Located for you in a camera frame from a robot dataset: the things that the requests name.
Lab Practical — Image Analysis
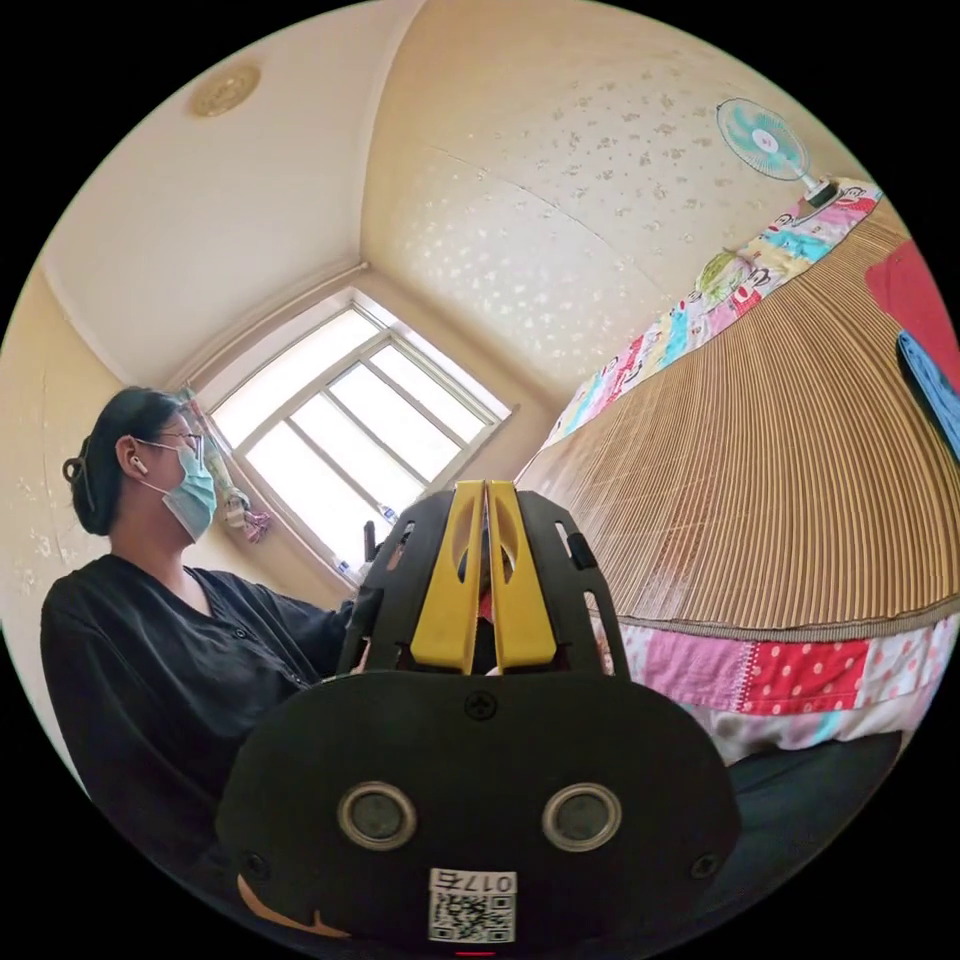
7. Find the turquoise standing fan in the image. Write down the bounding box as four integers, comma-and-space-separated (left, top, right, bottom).
715, 97, 838, 213

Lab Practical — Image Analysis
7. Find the white framed window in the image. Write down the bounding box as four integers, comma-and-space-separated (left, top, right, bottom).
203, 296, 514, 588

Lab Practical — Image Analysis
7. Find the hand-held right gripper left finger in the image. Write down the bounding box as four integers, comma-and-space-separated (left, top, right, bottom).
410, 480, 487, 674

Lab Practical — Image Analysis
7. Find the person's left forearm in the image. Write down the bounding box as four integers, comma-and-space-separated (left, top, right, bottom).
288, 597, 361, 682

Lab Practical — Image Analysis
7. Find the pile of clothes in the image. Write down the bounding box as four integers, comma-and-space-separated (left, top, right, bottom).
862, 239, 960, 463

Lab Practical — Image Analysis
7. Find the person's right hand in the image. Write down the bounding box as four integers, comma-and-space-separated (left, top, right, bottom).
236, 873, 354, 940

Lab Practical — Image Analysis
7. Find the bed with woven mat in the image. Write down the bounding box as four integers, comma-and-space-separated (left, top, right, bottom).
515, 176, 960, 760

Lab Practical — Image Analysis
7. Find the round ceiling lamp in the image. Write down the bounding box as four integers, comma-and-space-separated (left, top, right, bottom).
187, 62, 264, 119

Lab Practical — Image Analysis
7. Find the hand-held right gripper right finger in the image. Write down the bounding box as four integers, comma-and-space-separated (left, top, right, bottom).
485, 479, 559, 673

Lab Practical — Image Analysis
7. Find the person's body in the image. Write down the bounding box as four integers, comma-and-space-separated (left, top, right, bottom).
40, 386, 906, 928

